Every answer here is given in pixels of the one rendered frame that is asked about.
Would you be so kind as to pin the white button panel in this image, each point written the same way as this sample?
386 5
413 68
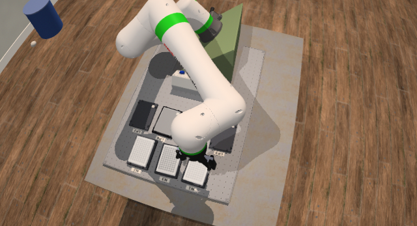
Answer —
181 82

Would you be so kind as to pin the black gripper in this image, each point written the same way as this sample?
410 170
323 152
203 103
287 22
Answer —
207 161

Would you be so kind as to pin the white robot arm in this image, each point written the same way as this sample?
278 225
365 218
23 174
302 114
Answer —
175 24

